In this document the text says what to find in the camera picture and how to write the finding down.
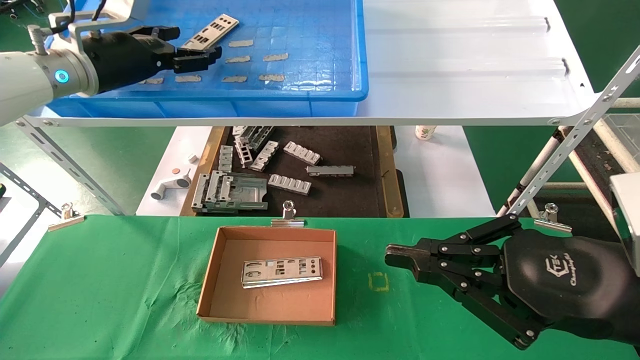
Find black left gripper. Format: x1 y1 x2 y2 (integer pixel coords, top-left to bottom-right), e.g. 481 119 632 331
82 25 223 93

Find shallow cardboard box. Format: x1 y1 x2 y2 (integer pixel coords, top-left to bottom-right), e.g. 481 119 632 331
196 225 338 327

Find dark stacked metal part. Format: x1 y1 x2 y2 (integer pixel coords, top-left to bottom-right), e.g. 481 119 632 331
231 125 276 151

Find transparent plastic bin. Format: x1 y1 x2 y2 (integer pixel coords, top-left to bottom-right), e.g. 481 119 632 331
601 112 640 152

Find white tube frame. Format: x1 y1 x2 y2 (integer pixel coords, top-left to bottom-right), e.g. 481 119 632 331
520 97 640 203

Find dark tray pale rim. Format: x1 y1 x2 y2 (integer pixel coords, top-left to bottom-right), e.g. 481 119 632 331
560 119 640 236

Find silver binder clip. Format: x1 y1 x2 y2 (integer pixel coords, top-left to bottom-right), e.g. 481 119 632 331
532 202 574 235
47 202 86 232
270 199 306 229

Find grey finned metal part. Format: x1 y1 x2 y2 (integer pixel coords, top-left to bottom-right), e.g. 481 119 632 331
218 144 235 174
267 173 312 196
249 140 280 173
283 141 323 166

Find long grey metal bar part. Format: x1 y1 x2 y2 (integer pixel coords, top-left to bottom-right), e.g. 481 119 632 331
305 164 356 178

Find grey perforated metal rack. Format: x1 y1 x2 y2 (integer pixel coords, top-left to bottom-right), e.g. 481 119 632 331
0 162 66 281

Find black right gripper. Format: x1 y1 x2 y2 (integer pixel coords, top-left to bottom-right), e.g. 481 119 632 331
385 214 640 350

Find large grey metal bracket frame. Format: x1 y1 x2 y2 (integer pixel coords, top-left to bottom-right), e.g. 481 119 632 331
191 170 269 215

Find pale ladder-shaped metal part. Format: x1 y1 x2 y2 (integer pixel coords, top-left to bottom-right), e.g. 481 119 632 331
233 137 254 169

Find white plastic pipe elbow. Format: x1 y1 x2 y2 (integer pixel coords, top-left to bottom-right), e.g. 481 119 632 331
149 169 192 201

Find silver metal panel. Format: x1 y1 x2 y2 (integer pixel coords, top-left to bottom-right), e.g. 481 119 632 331
14 0 640 221

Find blue plastic tray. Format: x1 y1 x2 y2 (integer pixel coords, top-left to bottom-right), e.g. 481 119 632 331
47 0 370 119

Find silver slotted metal plate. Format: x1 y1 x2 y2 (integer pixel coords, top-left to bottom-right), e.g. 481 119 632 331
241 256 324 290
181 14 240 51

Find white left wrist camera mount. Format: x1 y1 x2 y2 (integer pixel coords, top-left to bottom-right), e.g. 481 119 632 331
27 0 138 56

